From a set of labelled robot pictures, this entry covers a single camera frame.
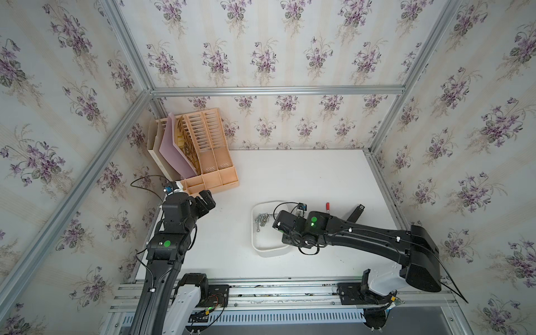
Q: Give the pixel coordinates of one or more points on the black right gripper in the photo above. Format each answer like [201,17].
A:
[284,239]

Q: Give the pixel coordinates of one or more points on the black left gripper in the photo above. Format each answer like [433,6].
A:
[207,199]

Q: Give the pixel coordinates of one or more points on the white plastic storage box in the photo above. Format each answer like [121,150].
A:
[267,243]

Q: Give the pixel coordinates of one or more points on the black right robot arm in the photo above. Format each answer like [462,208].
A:
[414,250]

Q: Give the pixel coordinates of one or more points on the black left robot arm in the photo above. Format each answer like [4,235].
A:
[165,308]

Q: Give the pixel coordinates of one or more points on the pile of silver screws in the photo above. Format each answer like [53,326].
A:
[261,220]

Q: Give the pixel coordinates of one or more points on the black rectangular object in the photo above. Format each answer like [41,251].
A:
[355,215]

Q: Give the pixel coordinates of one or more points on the purple folder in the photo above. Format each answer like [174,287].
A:
[172,152]

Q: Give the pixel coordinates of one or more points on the patterned brown book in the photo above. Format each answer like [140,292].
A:
[185,143]

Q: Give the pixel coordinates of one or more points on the peach plastic desk organizer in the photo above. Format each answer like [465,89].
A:
[218,173]

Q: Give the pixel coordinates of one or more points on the beige folder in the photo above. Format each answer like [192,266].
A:
[154,141]

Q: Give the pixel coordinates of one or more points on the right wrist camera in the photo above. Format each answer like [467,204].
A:
[300,209]

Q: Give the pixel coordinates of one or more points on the aluminium front rail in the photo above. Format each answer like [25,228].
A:
[282,295]

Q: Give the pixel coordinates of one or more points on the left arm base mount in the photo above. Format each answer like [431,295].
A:
[194,301]

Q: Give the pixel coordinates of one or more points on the white ribbed cable duct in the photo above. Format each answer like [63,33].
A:
[282,317]

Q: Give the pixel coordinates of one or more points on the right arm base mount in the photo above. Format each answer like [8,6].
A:
[375,294]

